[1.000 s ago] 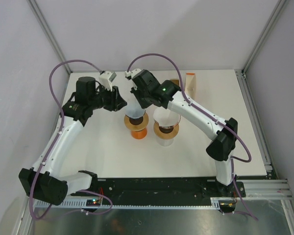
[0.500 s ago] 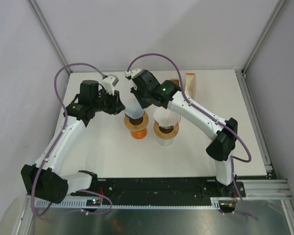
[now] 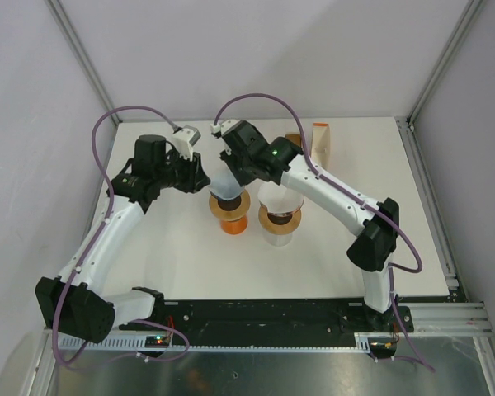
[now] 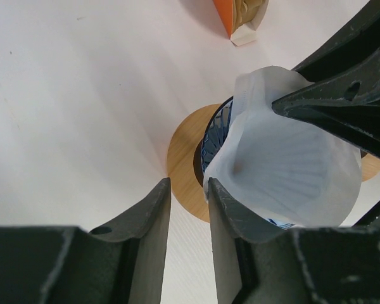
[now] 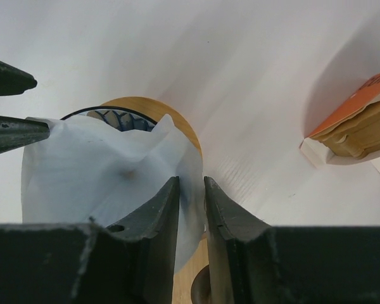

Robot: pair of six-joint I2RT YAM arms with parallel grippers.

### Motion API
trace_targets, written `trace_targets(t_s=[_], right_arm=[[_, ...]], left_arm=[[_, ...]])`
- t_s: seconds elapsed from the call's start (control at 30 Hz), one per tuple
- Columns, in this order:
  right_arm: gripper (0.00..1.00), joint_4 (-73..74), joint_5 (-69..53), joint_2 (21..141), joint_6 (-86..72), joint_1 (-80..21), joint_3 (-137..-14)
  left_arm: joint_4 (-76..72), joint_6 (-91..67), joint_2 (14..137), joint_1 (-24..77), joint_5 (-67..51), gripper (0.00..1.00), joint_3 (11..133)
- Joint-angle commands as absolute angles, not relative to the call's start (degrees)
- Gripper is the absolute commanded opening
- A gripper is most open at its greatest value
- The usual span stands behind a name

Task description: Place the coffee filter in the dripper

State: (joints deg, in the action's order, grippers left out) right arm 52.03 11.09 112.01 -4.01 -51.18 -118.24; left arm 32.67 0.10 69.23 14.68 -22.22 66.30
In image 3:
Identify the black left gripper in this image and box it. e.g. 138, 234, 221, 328
155, 147, 210, 194

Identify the wooden dripper holder ring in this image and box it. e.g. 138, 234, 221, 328
209, 193, 252, 223

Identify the white paper coffee filter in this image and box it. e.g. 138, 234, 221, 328
257, 182, 304, 215

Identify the orange glass carafe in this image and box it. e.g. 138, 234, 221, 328
220, 216, 248, 235

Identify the clear glass carafe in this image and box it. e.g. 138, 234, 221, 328
263, 231, 293, 248

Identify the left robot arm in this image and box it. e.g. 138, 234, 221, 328
35, 127, 210, 343

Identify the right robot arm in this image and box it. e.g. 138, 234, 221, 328
211, 120, 399, 331

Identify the orange box of white filters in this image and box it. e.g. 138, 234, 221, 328
310, 122, 331, 169

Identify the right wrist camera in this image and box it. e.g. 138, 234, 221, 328
210, 119, 240, 139

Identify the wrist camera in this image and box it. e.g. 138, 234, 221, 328
210, 119, 240, 139
172, 126, 201, 162

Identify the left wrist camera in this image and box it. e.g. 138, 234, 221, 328
172, 126, 201, 162

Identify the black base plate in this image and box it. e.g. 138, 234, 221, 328
118, 297, 413, 350

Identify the grey cable duct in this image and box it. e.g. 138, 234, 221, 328
56, 332, 401, 356

